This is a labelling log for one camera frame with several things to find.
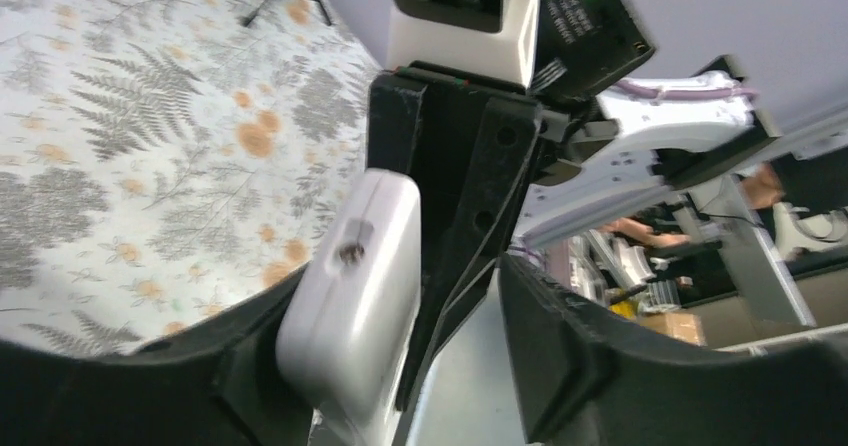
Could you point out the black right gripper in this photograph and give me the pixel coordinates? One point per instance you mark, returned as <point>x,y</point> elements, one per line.
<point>463,152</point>

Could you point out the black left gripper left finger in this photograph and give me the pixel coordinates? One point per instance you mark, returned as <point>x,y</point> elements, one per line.
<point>215,383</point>

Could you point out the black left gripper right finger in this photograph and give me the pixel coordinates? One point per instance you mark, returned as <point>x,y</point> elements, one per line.
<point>587,376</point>

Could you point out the white remote control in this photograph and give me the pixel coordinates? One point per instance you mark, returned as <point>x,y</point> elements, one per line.
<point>343,342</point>

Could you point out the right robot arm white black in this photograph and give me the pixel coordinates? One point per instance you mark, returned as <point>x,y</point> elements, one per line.
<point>697,128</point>

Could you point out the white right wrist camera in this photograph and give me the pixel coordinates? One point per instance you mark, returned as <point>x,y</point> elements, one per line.
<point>489,38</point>

